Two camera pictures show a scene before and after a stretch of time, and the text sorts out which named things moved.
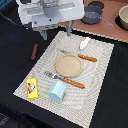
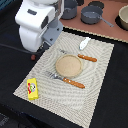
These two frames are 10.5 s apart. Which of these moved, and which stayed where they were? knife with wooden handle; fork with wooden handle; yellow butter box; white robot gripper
Moved: white robot gripper
Stayed: knife with wooden handle; fork with wooden handle; yellow butter box
